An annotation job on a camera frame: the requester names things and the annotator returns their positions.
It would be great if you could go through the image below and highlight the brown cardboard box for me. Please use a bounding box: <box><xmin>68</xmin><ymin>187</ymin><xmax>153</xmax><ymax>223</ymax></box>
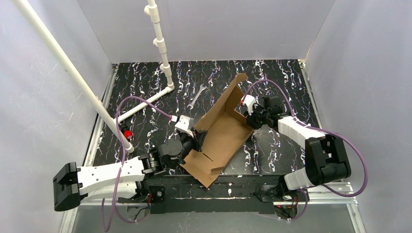
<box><xmin>181</xmin><ymin>73</ymin><xmax>254</xmax><ymax>188</ymax></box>

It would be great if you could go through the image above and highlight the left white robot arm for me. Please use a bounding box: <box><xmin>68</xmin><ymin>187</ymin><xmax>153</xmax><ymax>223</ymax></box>
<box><xmin>52</xmin><ymin>128</ymin><xmax>207</xmax><ymax>212</ymax></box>

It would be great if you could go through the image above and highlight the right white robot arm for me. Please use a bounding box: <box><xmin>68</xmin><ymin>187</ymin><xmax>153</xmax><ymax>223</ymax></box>
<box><xmin>240</xmin><ymin>95</ymin><xmax>351</xmax><ymax>199</ymax></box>

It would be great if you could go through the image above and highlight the silver wrench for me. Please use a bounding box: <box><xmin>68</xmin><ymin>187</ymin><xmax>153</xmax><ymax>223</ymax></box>
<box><xmin>187</xmin><ymin>84</ymin><xmax>207</xmax><ymax>110</ymax></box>

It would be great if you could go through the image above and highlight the red emergency stop button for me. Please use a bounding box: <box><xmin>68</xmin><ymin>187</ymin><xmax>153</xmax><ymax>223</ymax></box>
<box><xmin>123</xmin><ymin>130</ymin><xmax>134</xmax><ymax>141</ymax></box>

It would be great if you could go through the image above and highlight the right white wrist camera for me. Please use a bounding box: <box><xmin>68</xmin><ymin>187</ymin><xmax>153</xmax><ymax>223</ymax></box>
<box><xmin>240</xmin><ymin>95</ymin><xmax>257</xmax><ymax>116</ymax></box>

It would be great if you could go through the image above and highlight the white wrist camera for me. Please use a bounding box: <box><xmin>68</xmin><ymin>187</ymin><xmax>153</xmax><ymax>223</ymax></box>
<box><xmin>171</xmin><ymin>115</ymin><xmax>194</xmax><ymax>137</ymax></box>
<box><xmin>240</xmin><ymin>95</ymin><xmax>257</xmax><ymax>116</ymax></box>

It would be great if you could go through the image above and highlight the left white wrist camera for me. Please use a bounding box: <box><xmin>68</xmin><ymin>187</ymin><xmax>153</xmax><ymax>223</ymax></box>
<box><xmin>171</xmin><ymin>115</ymin><xmax>194</xmax><ymax>137</ymax></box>

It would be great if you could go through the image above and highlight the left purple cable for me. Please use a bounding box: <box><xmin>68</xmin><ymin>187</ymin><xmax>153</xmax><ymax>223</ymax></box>
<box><xmin>101</xmin><ymin>96</ymin><xmax>174</xmax><ymax>232</ymax></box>

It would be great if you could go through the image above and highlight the purple cable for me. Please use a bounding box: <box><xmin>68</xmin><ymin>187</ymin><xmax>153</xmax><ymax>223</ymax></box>
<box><xmin>241</xmin><ymin>79</ymin><xmax>369</xmax><ymax>222</ymax></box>
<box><xmin>101</xmin><ymin>96</ymin><xmax>174</xmax><ymax>232</ymax></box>

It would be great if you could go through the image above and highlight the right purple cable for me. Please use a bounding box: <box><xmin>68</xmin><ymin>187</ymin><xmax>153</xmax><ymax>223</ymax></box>
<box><xmin>241</xmin><ymin>79</ymin><xmax>369</xmax><ymax>222</ymax></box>

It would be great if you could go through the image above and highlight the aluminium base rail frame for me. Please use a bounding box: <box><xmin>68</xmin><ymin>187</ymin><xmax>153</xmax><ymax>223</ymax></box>
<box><xmin>59</xmin><ymin>63</ymin><xmax>366</xmax><ymax>233</ymax></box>

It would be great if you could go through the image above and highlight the white pvc pipe frame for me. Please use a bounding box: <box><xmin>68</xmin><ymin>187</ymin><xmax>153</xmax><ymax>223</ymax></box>
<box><xmin>13</xmin><ymin>0</ymin><xmax>175</xmax><ymax>153</ymax></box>

